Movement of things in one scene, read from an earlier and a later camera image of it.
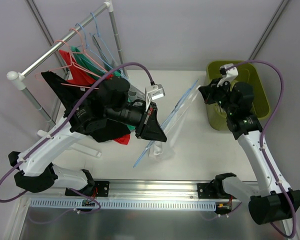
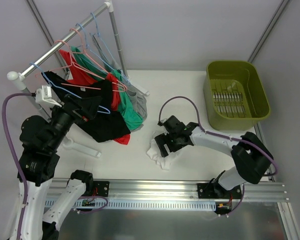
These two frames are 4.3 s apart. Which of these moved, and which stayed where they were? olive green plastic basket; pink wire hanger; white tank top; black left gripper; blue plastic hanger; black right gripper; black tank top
Moved: black right gripper; blue plastic hanger; white tank top; black left gripper
Stayed: black tank top; pink wire hanger; olive green plastic basket
